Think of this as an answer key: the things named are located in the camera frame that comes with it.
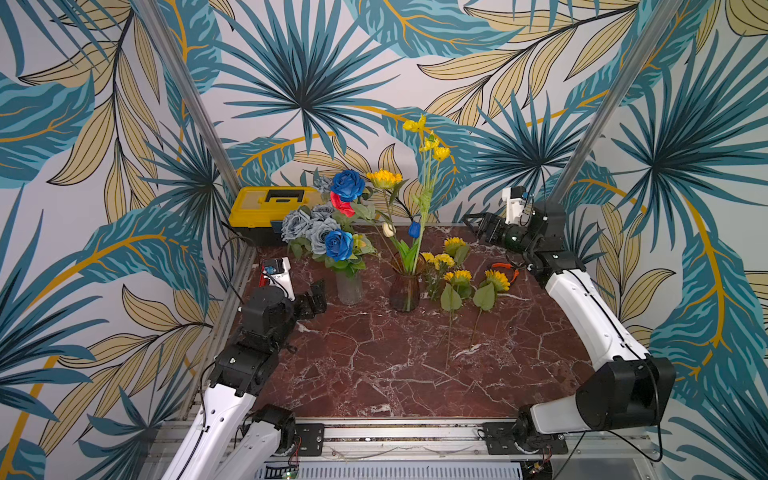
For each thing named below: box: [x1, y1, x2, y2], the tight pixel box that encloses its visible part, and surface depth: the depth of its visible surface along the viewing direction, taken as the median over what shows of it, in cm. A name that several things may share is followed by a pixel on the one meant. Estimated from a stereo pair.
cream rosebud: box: [382, 222, 396, 238], surface depth 81 cm
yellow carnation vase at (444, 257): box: [434, 253, 455, 270], surface depth 106 cm
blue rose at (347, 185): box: [330, 170, 365, 202], surface depth 67 cm
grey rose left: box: [280, 209, 313, 243], surface depth 73 cm
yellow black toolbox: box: [228, 186, 324, 247], surface depth 105 cm
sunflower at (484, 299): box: [468, 269, 511, 351], surface depth 99 cm
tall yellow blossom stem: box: [403, 114, 452, 273], surface depth 75 cm
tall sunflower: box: [444, 236, 470, 265], surface depth 108 cm
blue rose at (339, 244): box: [325, 228, 354, 262], surface depth 58 cm
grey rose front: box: [307, 217, 340, 255], surface depth 71 cm
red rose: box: [330, 191, 356, 218], surface depth 73 cm
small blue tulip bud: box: [408, 221, 421, 239], surface depth 81 cm
